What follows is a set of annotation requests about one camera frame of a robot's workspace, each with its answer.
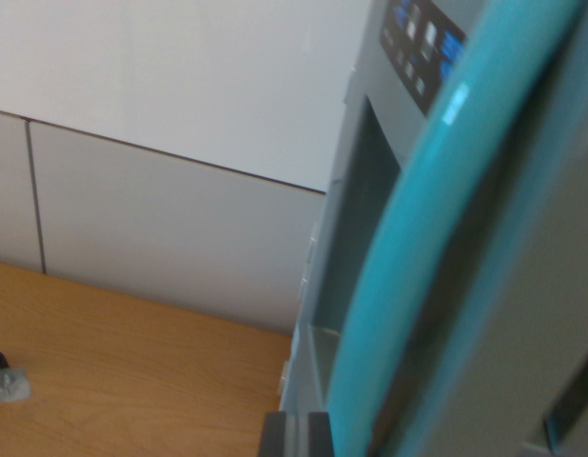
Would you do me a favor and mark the teal handle of display door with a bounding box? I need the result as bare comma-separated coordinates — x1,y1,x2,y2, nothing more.
325,0,585,457

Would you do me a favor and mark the grey tape wad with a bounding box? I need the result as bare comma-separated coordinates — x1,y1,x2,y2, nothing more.
0,367,32,405

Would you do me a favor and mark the black control panel sticker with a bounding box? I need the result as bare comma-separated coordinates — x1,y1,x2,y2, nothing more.
379,0,468,117

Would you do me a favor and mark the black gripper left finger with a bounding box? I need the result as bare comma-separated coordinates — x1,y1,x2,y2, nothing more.
259,411,288,457

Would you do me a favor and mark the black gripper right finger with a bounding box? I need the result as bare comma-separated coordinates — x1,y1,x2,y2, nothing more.
307,411,333,457

